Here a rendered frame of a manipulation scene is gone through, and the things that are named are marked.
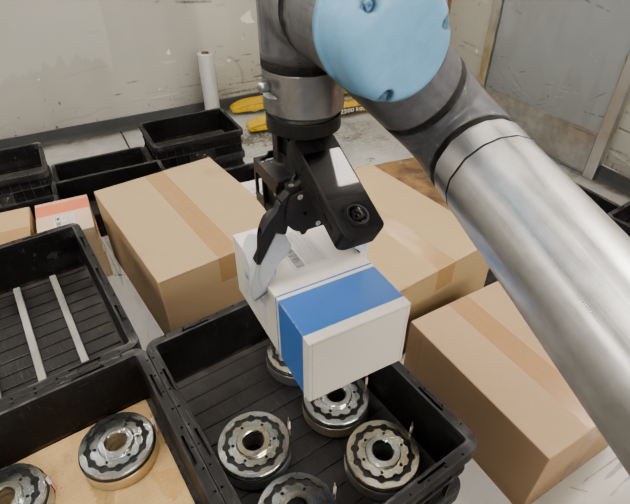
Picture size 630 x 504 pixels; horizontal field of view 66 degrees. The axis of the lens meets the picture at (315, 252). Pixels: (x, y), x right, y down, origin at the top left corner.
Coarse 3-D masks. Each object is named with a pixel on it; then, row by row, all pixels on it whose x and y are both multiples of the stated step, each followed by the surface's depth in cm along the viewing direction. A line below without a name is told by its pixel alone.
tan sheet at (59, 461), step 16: (144, 400) 77; (144, 416) 75; (80, 432) 73; (160, 432) 73; (48, 448) 71; (64, 448) 71; (160, 448) 71; (32, 464) 69; (48, 464) 69; (64, 464) 69; (160, 464) 69; (176, 464) 69; (64, 480) 67; (80, 480) 67; (144, 480) 67; (160, 480) 67; (176, 480) 67; (64, 496) 65; (80, 496) 65; (96, 496) 65; (112, 496) 65; (128, 496) 65; (144, 496) 65; (160, 496) 65; (176, 496) 65
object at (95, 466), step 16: (112, 416) 71; (128, 416) 72; (96, 432) 69; (144, 432) 70; (80, 448) 67; (96, 448) 67; (144, 448) 68; (80, 464) 65; (96, 464) 65; (112, 464) 65; (128, 464) 65
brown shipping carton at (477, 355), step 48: (432, 336) 84; (480, 336) 84; (528, 336) 84; (432, 384) 87; (480, 384) 76; (528, 384) 76; (480, 432) 79; (528, 432) 69; (576, 432) 69; (528, 480) 72
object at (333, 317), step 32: (288, 256) 56; (320, 256) 56; (352, 256) 56; (288, 288) 52; (320, 288) 52; (352, 288) 52; (384, 288) 52; (288, 320) 49; (320, 320) 48; (352, 320) 48; (384, 320) 49; (288, 352) 52; (320, 352) 47; (352, 352) 50; (384, 352) 53; (320, 384) 50
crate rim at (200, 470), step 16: (128, 352) 72; (144, 352) 72; (96, 368) 70; (144, 368) 70; (64, 384) 68; (160, 384) 68; (16, 400) 65; (32, 400) 65; (160, 400) 65; (0, 416) 64; (176, 416) 64; (176, 432) 62; (192, 448) 61; (192, 464) 58; (208, 480) 57; (208, 496) 55
